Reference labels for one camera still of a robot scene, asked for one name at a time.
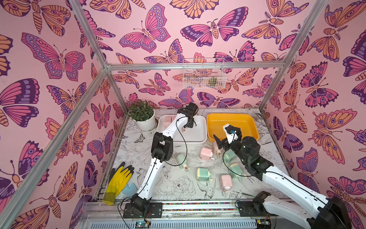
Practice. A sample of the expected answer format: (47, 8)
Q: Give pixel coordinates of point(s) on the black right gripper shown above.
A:
(224, 141)

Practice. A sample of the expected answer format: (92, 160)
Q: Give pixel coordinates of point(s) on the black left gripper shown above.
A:
(191, 125)

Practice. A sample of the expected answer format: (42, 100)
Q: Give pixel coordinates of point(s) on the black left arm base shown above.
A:
(142, 208)

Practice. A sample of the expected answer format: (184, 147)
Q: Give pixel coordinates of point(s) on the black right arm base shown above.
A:
(253, 208)

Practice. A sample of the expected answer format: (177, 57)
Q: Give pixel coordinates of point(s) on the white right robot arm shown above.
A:
(309, 209)

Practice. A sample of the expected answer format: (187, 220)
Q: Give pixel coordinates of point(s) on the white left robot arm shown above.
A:
(162, 148)

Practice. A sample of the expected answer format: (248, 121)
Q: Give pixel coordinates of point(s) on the white plastic storage box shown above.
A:
(195, 135)

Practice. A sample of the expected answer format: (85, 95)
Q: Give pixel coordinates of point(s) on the green sharpener upper right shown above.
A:
(229, 156)

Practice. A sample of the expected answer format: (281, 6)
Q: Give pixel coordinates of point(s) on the green sharpener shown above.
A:
(182, 162)
(203, 174)
(235, 171)
(229, 156)

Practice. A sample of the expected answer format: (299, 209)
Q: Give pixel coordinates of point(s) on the green sharpener lower right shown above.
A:
(235, 171)

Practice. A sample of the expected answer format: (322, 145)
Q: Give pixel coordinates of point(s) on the white plastic flower pot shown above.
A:
(148, 124)

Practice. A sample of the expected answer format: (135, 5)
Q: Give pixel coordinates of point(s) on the green sharpener left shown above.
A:
(182, 162)

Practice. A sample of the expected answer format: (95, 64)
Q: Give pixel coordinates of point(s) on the green leafy plant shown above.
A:
(140, 111)

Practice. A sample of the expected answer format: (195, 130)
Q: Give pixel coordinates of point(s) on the green sharpener lower centre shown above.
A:
(203, 174)

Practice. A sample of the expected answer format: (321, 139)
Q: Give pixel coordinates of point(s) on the yellow rubber glove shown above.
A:
(118, 180)

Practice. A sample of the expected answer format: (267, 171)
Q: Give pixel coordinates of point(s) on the light blue object by glove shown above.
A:
(130, 190)

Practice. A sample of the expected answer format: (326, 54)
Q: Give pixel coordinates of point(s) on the green circuit board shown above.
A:
(142, 224)

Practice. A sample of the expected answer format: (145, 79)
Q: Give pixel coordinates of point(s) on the white wire basket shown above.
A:
(204, 75)

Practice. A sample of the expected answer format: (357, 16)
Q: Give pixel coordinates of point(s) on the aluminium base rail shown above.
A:
(193, 214)

